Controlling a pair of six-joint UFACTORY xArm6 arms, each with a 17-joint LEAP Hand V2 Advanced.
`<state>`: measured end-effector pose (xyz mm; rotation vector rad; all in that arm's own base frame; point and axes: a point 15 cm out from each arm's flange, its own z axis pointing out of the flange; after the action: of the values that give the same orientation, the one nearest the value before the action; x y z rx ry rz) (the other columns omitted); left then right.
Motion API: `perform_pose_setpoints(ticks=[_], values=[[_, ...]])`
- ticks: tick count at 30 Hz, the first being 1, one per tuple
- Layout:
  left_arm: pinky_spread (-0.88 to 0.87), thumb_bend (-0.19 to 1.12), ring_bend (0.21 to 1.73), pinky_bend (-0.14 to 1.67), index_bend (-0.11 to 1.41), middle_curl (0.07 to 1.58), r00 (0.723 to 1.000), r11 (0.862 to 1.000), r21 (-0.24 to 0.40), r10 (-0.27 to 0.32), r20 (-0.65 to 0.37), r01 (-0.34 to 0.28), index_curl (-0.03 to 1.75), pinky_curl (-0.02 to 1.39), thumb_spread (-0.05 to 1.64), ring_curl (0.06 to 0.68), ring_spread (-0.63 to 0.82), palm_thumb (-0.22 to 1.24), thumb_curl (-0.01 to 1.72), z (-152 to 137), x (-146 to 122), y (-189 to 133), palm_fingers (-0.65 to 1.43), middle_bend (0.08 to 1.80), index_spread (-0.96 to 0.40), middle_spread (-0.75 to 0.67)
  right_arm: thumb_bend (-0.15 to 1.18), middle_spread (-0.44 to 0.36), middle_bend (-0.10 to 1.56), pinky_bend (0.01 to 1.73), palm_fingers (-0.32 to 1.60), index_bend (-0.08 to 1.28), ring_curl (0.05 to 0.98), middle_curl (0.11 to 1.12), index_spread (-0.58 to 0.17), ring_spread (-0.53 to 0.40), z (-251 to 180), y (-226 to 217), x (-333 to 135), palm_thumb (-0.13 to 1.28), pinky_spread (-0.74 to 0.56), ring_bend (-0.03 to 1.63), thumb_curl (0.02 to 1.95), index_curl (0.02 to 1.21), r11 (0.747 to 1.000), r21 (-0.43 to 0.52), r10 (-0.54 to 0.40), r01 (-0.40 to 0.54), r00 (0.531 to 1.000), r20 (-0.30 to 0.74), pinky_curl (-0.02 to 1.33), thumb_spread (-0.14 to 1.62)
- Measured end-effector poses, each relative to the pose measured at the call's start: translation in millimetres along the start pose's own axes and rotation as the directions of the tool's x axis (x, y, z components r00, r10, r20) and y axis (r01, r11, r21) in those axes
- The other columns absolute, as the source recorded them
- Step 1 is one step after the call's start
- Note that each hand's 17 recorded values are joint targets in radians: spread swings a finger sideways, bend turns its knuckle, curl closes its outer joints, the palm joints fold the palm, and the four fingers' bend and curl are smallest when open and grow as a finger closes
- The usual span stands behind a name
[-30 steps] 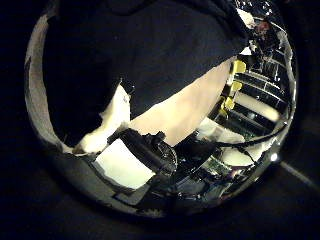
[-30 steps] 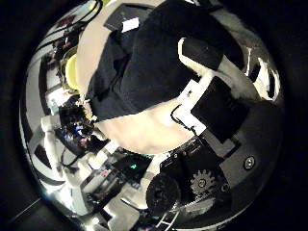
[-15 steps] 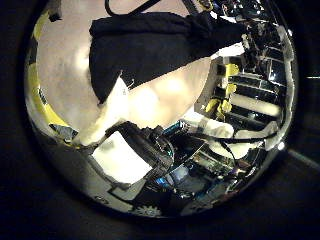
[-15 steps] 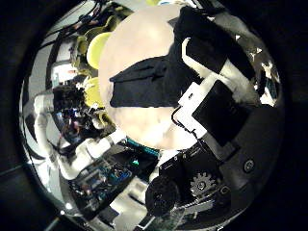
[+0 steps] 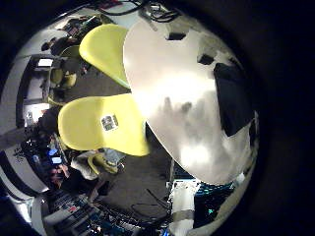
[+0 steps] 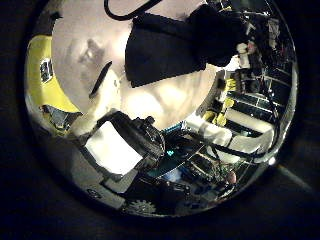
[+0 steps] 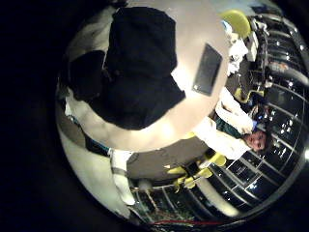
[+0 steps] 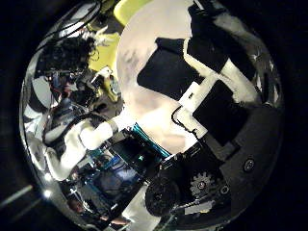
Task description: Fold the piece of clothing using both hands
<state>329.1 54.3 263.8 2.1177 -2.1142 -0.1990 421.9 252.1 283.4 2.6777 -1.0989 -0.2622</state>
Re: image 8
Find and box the black piece of clothing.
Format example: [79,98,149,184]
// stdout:
[137,37,206,101]

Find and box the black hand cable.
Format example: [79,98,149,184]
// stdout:
[170,105,199,135]

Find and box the teal aluminium frame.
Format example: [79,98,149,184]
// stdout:
[130,122,171,159]

